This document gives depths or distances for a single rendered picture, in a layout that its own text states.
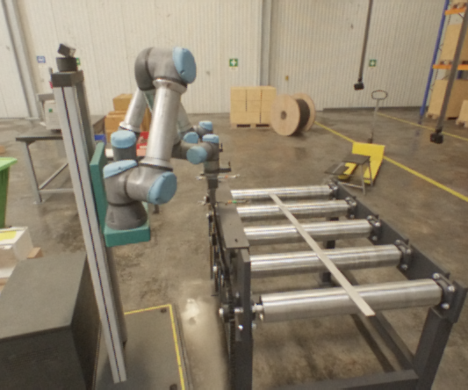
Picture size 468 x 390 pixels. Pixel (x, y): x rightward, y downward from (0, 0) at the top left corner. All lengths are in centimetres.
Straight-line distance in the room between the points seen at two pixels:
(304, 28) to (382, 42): 289
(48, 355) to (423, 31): 1398
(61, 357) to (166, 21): 1078
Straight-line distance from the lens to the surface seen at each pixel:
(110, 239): 125
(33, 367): 173
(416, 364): 208
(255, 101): 909
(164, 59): 118
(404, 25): 1390
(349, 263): 178
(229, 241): 128
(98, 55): 1194
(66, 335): 160
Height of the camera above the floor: 183
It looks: 23 degrees down
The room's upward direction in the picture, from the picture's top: straight up
